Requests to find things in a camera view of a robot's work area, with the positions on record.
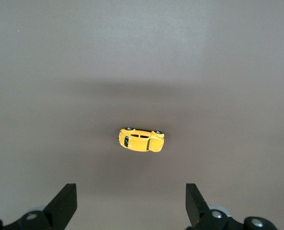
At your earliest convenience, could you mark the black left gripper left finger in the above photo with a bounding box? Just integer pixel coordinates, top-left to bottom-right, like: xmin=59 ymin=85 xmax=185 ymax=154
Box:
xmin=0 ymin=183 xmax=78 ymax=230

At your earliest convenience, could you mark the yellow beetle toy car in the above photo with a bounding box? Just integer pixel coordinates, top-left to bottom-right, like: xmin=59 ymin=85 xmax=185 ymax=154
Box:
xmin=118 ymin=127 xmax=166 ymax=153

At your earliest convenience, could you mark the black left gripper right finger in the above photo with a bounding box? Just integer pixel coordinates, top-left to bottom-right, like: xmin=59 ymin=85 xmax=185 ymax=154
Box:
xmin=185 ymin=183 xmax=281 ymax=230

